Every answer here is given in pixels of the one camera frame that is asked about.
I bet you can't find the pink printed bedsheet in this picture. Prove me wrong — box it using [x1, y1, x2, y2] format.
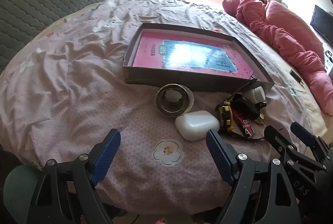
[0, 0, 326, 215]

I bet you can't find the black television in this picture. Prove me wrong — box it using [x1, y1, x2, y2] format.
[310, 5, 333, 46]

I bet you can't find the brass ring cup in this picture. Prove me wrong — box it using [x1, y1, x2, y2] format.
[155, 84, 190, 118]

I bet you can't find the green round object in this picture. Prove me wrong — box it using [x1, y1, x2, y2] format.
[3, 164, 43, 224]

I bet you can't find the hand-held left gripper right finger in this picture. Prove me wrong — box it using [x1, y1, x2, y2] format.
[205, 129, 303, 224]

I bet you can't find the black yellow wristwatch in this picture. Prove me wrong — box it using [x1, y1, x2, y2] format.
[215, 79, 266, 141]

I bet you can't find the pink workbook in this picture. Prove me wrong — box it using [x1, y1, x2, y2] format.
[133, 31, 254, 79]

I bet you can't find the white earbuds case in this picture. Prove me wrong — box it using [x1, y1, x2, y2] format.
[175, 110, 220, 142]

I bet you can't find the shallow cardboard box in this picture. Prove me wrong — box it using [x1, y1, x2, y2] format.
[122, 23, 275, 100]

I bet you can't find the pink quilt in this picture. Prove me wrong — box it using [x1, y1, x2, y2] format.
[222, 0, 333, 116]

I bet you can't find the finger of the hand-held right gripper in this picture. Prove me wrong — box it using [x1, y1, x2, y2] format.
[291, 122, 326, 155]
[263, 125, 296, 162]

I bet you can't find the white pill bottle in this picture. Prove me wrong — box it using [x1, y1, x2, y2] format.
[243, 86, 266, 105]

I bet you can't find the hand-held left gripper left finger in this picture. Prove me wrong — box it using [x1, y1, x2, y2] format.
[30, 128, 122, 224]

